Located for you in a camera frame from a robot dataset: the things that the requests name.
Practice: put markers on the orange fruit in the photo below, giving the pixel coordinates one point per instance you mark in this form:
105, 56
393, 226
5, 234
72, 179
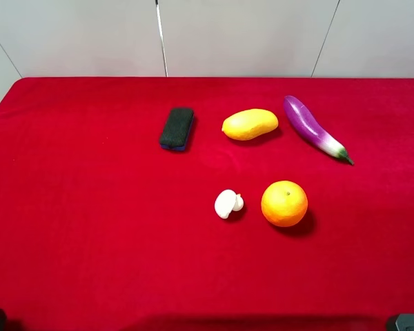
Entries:
284, 203

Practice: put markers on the white toy duck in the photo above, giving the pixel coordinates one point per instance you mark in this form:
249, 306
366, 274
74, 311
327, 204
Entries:
228, 201

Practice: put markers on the black blue board eraser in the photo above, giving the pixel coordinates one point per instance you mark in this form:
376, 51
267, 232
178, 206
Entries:
177, 129

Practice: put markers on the yellow mango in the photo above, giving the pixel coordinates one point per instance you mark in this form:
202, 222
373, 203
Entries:
249, 124

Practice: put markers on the purple eggplant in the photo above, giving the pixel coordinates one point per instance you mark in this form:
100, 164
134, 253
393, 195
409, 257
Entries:
309, 129

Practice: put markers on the red table cloth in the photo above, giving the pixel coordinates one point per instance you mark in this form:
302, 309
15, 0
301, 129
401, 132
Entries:
102, 229

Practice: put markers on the black base corner right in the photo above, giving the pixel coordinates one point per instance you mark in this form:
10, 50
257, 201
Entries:
401, 322

